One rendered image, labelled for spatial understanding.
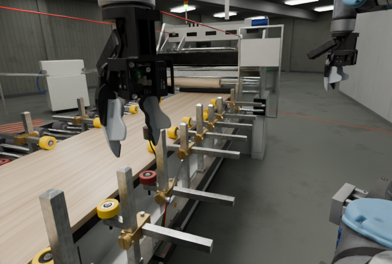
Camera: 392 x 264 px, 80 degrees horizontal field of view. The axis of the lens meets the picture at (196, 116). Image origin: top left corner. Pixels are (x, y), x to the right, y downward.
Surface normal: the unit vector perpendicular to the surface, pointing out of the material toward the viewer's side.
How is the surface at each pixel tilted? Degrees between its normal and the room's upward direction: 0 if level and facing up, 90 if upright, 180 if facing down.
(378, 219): 7
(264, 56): 90
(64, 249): 90
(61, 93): 90
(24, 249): 0
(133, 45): 90
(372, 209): 7
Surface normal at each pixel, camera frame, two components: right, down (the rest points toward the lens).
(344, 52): -0.75, 0.19
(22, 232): -0.03, -0.96
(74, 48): 0.66, 0.18
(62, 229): 0.94, 0.07
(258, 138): -0.35, 0.25
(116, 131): -0.73, -0.02
